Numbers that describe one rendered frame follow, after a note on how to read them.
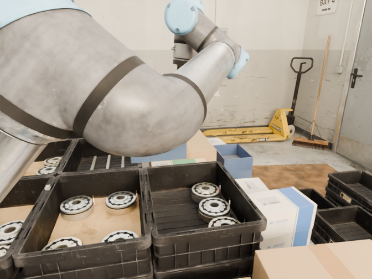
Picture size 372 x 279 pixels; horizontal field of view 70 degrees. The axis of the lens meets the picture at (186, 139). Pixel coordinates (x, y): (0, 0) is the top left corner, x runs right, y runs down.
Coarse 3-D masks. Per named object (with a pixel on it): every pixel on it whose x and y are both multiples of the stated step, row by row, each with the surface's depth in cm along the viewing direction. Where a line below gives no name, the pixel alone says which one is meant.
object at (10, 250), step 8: (48, 176) 91; (48, 184) 86; (40, 200) 77; (32, 208) 73; (32, 216) 69; (24, 224) 66; (16, 240) 61; (8, 248) 58; (0, 256) 56; (8, 256) 56; (0, 264) 55; (8, 264) 56
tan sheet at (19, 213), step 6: (0, 210) 89; (6, 210) 89; (12, 210) 89; (18, 210) 89; (24, 210) 89; (30, 210) 89; (0, 216) 86; (6, 216) 86; (12, 216) 86; (18, 216) 86; (24, 216) 86; (0, 222) 83; (6, 222) 83
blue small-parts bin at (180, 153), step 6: (186, 144) 70; (174, 150) 70; (180, 150) 71; (186, 150) 71; (150, 156) 70; (156, 156) 70; (162, 156) 70; (168, 156) 70; (174, 156) 71; (180, 156) 71; (186, 156) 71; (132, 162) 69; (138, 162) 69
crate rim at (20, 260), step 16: (64, 176) 91; (48, 192) 81; (144, 192) 81; (144, 208) 73; (32, 224) 66; (144, 224) 66; (128, 240) 61; (144, 240) 61; (16, 256) 56; (32, 256) 56; (48, 256) 57; (64, 256) 58; (80, 256) 59
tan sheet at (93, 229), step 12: (96, 204) 93; (60, 216) 86; (96, 216) 86; (108, 216) 86; (120, 216) 86; (132, 216) 86; (60, 228) 80; (72, 228) 80; (84, 228) 80; (96, 228) 80; (108, 228) 80; (120, 228) 80; (132, 228) 80; (84, 240) 75; (96, 240) 75
